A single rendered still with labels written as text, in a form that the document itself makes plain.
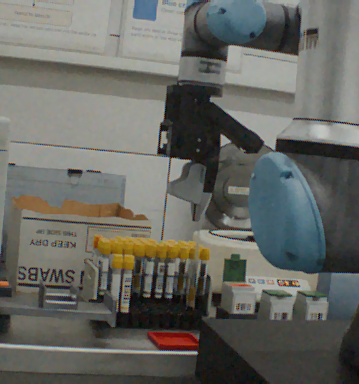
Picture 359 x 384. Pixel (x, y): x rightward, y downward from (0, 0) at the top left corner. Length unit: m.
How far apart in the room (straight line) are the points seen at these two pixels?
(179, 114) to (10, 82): 0.58
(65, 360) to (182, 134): 0.39
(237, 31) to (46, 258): 0.54
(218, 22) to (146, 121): 0.67
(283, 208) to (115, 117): 1.01
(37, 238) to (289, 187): 0.70
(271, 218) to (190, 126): 0.44
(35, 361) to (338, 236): 0.47
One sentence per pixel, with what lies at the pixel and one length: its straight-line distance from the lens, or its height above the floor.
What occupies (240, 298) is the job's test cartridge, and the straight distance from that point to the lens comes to 1.17.
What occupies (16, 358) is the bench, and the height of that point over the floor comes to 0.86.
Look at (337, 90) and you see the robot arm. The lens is 0.73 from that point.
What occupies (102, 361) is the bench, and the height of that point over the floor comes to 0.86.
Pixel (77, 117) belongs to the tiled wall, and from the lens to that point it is 1.66.
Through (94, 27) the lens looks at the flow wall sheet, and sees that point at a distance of 1.68.
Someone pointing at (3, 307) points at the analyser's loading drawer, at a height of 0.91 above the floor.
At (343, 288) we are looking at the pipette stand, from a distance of 1.31.
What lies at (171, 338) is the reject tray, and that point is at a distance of 1.11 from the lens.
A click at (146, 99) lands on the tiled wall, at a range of 1.69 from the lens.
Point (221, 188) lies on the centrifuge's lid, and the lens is 1.71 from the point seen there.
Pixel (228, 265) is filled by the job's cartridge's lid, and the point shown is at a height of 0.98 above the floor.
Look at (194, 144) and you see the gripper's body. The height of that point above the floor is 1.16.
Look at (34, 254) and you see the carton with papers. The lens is 1.32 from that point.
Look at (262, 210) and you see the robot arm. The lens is 0.76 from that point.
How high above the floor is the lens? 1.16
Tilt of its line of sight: 3 degrees down
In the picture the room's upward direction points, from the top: 6 degrees clockwise
